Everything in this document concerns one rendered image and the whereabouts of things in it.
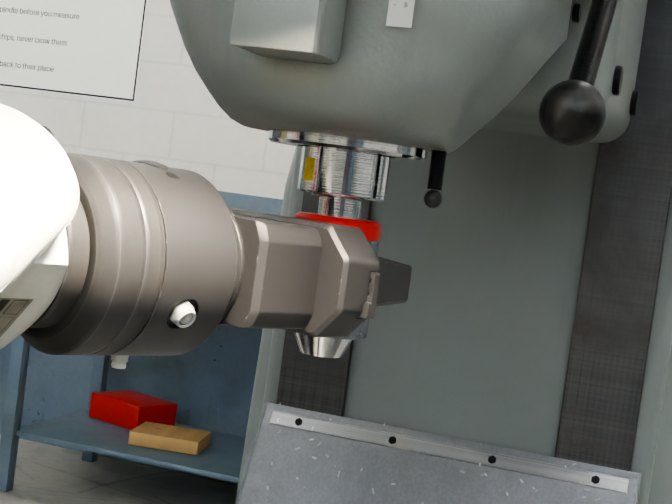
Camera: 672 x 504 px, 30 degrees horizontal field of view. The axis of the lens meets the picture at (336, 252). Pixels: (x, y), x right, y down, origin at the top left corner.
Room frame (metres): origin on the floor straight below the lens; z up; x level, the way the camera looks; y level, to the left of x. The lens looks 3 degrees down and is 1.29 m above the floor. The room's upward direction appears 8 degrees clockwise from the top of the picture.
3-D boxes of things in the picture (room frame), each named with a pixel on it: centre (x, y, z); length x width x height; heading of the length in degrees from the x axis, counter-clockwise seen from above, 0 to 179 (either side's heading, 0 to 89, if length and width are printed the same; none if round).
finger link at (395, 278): (0.65, -0.02, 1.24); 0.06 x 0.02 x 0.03; 138
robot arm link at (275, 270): (0.60, 0.06, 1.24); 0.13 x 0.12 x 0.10; 48
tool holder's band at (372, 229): (0.67, 0.00, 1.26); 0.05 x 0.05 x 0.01
